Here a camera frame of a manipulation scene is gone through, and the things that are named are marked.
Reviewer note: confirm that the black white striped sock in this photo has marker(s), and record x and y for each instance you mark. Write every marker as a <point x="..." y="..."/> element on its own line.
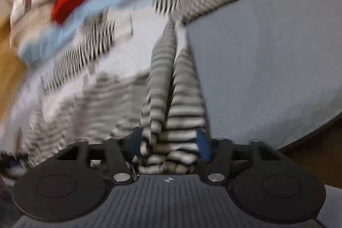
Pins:
<point x="157" y="147"/>

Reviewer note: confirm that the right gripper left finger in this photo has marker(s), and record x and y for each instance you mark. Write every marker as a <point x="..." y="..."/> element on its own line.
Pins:
<point x="137" y="141"/>

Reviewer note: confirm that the striped and white clothes pile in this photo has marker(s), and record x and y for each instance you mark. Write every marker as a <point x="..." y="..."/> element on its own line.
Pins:
<point x="130" y="69"/>

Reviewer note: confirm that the beige folded blanket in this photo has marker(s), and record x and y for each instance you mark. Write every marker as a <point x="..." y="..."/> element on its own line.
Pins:
<point x="27" y="19"/>

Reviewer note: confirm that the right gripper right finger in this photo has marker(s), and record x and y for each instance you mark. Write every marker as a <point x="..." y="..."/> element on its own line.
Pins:
<point x="204" y="144"/>

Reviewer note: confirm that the printed light bed runner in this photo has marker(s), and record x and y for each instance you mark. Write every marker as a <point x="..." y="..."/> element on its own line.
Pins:
<point x="95" y="87"/>

